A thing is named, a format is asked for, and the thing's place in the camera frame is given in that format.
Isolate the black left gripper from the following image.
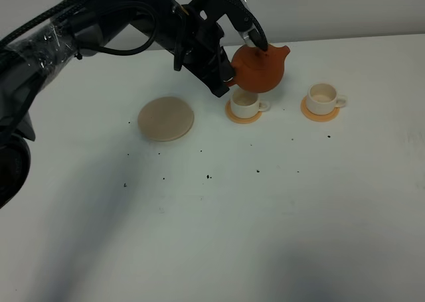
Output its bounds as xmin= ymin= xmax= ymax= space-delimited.
xmin=162 ymin=3 xmax=235 ymax=98

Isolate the brown clay teapot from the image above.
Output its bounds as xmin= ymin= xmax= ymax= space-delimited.
xmin=226 ymin=44 xmax=290 ymax=94

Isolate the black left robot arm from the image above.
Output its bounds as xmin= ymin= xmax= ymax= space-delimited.
xmin=1 ymin=0 xmax=250 ymax=204

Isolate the beige round teapot saucer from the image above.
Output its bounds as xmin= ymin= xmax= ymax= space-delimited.
xmin=137 ymin=96 xmax=195 ymax=142

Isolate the orange coaster left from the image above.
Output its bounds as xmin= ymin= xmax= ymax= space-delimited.
xmin=225 ymin=101 xmax=262 ymax=124

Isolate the orange coaster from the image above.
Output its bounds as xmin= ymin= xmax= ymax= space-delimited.
xmin=225 ymin=101 xmax=262 ymax=124
xmin=300 ymin=96 xmax=339 ymax=122

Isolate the white teacup left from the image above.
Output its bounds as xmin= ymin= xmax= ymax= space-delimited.
xmin=230 ymin=88 xmax=270 ymax=119

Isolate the white teacup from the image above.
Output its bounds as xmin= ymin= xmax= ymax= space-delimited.
xmin=305 ymin=83 xmax=347 ymax=115
xmin=230 ymin=88 xmax=270 ymax=119

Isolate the orange coaster right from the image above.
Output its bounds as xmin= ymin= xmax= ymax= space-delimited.
xmin=300 ymin=96 xmax=339 ymax=122

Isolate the white teacup right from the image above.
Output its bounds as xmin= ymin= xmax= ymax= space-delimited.
xmin=305 ymin=83 xmax=347 ymax=115

